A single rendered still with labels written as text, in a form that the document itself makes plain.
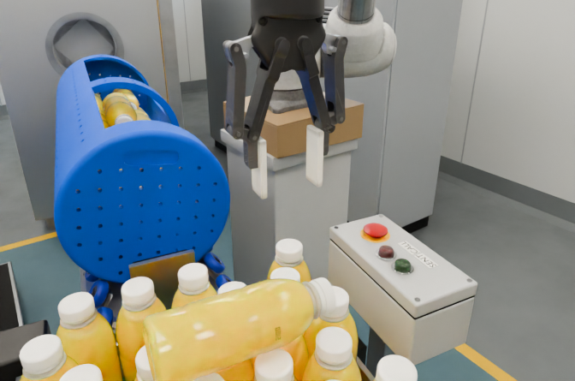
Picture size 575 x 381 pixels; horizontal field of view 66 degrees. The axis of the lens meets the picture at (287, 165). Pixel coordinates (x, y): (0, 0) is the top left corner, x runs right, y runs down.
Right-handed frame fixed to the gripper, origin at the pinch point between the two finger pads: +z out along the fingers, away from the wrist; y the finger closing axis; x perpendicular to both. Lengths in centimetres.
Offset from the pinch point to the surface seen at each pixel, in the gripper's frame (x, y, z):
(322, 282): 8.8, 0.0, 10.7
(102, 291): -23.8, 22.5, 27.5
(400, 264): 6.2, -13.3, 14.0
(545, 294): -62, -173, 125
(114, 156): -25.6, 17.2, 5.0
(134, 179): -25.6, 14.8, 9.4
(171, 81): -164, -19, 23
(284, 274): -0.4, 0.3, 15.6
